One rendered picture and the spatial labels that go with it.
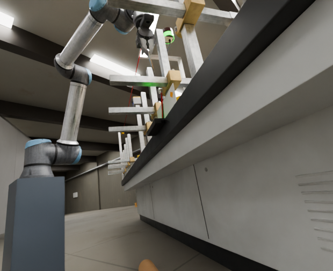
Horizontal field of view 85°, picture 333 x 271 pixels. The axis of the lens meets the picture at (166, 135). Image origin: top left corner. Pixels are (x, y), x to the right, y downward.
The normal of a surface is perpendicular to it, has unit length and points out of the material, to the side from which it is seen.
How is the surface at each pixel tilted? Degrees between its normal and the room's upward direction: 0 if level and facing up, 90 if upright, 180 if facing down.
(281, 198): 90
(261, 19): 90
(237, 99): 90
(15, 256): 90
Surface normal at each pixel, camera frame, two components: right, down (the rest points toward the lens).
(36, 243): 0.72, -0.31
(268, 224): -0.94, 0.06
